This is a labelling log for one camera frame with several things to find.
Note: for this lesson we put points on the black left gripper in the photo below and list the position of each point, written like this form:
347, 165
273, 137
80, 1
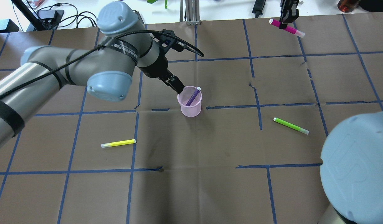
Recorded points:
155, 67

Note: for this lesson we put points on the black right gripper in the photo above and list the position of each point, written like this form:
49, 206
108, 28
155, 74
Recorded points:
287, 14

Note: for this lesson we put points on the pink pen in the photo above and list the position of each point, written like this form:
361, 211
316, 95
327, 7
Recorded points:
287, 28

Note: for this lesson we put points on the purple pen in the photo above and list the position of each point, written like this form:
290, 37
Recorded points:
193, 96

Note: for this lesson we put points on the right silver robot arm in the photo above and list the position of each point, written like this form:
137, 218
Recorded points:
337, 172

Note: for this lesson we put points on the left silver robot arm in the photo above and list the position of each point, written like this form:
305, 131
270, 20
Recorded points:
106, 70

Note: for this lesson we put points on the pink mesh cup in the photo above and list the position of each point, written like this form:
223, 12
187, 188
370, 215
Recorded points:
194, 109

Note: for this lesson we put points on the yellow pen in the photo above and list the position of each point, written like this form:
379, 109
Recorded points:
119, 143

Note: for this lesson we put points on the green pen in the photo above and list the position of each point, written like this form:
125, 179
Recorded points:
291, 126

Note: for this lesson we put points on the black power adapter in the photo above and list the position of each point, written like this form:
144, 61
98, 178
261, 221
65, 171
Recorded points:
50, 16

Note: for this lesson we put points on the aluminium frame post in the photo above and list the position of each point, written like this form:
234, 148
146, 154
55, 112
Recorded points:
190, 12

